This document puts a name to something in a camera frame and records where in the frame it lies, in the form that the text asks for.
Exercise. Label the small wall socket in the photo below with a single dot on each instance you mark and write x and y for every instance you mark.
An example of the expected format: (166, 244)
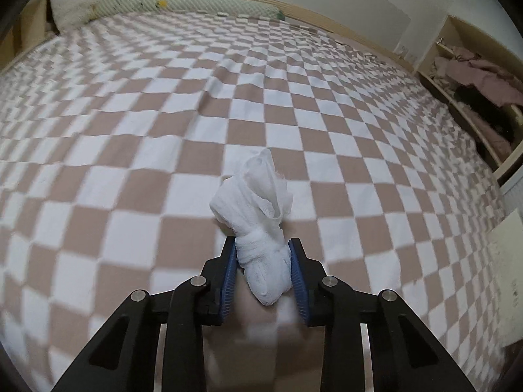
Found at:
(404, 51)

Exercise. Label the long green bolster pillow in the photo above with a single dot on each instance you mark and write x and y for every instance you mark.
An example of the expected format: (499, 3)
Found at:
(184, 4)

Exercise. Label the fluffy white pillow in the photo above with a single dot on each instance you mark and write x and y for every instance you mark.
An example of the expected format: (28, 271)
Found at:
(75, 0)

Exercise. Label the long wooden bedside shelf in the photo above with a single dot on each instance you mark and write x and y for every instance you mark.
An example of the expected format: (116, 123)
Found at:
(24, 32)

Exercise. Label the white sock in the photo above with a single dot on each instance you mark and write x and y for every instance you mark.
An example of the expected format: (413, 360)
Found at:
(261, 253)

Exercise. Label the pink clothes pile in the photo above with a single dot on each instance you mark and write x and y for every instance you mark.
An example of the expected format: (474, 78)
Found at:
(486, 73)

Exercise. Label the wooden clothes shelf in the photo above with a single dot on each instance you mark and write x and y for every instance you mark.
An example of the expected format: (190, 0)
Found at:
(433, 45)

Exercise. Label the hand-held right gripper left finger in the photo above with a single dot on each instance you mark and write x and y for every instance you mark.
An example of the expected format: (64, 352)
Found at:
(228, 281)

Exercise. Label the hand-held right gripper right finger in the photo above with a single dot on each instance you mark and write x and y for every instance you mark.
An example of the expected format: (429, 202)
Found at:
(298, 281)

